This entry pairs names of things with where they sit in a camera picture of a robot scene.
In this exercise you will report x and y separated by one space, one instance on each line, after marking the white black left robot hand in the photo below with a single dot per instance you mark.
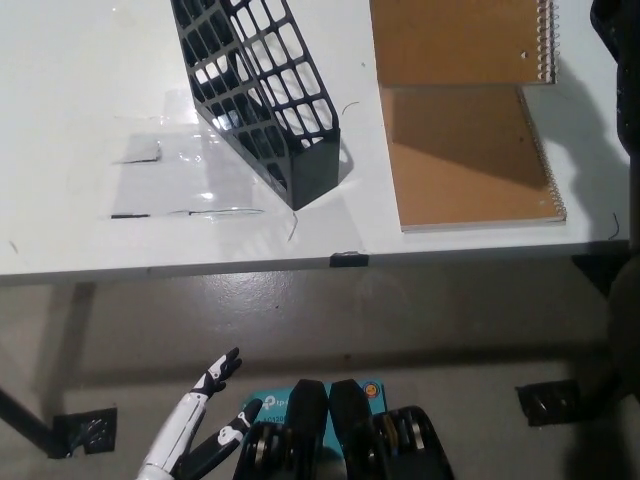
180 430

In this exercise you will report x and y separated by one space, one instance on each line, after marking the brown spiral notebook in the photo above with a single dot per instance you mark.
450 40
465 170

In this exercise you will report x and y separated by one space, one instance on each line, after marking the black lattice book holder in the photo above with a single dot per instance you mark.
315 175

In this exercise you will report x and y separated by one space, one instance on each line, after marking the black floor tape patch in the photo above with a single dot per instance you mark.
87 432
550 402

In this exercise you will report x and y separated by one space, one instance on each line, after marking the teal router box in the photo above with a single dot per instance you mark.
272 402

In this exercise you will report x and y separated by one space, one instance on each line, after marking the black robot body blocks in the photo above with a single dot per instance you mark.
307 420

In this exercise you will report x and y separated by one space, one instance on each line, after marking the black table leg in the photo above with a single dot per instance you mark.
595 395
22 420

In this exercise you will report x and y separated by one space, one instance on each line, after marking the black table edge clip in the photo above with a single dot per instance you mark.
349 259

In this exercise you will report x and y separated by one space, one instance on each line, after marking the clear plastic film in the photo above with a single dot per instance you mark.
195 175

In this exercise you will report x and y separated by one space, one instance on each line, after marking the grey paper patch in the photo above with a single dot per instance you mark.
140 150

